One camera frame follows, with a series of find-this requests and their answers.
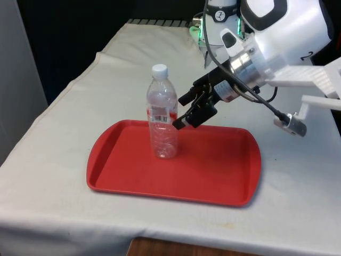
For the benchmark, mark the red tray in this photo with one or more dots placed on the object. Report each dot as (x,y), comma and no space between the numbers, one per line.
(207,170)

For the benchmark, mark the pale grey panel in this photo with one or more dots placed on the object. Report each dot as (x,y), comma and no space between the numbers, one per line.
(16,80)

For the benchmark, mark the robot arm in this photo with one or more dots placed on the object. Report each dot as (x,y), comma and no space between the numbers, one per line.
(293,32)

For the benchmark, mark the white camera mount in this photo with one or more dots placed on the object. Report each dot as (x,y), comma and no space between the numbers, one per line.
(298,74)

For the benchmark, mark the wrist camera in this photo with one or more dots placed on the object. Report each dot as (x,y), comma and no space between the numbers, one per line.
(295,126)

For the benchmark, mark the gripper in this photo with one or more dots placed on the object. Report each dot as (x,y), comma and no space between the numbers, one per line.
(225,85)

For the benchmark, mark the clear plastic bottle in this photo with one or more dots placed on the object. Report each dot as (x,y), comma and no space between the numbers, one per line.
(163,128)

